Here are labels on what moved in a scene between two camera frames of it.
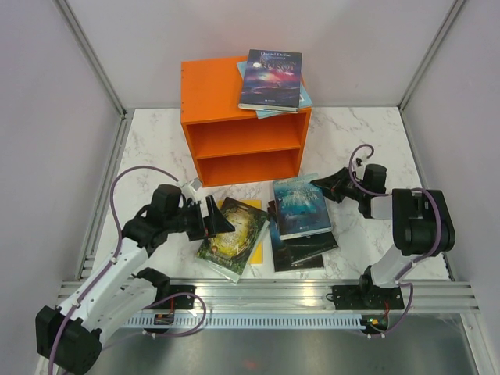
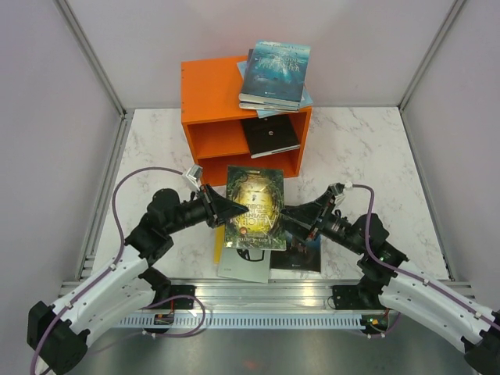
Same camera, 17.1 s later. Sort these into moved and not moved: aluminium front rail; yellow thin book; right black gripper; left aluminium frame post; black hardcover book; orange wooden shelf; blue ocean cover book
Moved: blue ocean cover book; black hardcover book; yellow thin book; right black gripper
Not moved: orange wooden shelf; left aluminium frame post; aluminium front rail
